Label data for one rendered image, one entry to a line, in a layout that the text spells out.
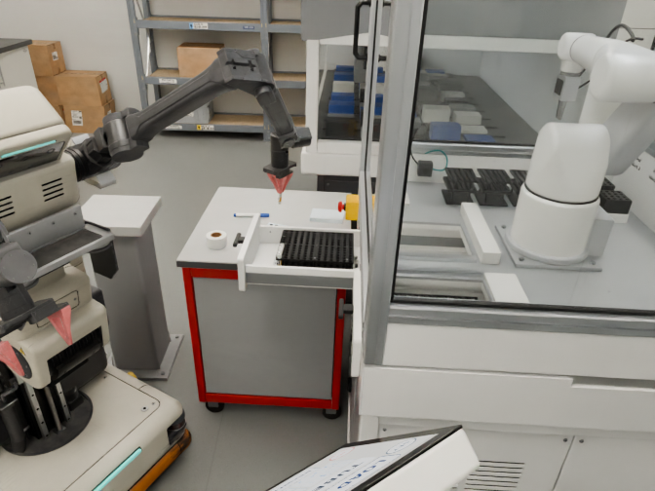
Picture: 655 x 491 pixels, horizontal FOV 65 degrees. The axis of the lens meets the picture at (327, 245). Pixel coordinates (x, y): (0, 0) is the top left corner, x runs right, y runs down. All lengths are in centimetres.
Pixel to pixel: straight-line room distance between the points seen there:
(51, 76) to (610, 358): 539
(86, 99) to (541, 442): 519
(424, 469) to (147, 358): 195
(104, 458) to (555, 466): 129
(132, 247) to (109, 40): 404
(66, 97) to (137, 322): 381
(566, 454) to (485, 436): 20
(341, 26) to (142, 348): 157
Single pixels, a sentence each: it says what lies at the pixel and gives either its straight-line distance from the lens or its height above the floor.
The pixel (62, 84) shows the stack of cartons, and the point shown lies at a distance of 579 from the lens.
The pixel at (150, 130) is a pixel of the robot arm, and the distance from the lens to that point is 131.
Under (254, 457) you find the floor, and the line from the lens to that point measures 210.
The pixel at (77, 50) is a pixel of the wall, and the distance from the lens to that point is 609.
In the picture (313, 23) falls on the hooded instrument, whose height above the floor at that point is 142.
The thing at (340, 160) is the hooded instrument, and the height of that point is 88.
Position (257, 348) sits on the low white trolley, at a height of 38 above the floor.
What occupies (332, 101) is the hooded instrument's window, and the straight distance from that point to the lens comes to 221.
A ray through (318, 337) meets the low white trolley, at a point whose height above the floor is 45.
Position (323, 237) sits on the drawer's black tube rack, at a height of 90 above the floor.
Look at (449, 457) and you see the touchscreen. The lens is 62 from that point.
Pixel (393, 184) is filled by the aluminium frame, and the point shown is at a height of 133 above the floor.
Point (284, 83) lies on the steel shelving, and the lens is 512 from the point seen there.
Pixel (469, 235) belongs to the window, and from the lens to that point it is 92.
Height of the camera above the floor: 166
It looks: 30 degrees down
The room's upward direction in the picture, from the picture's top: 2 degrees clockwise
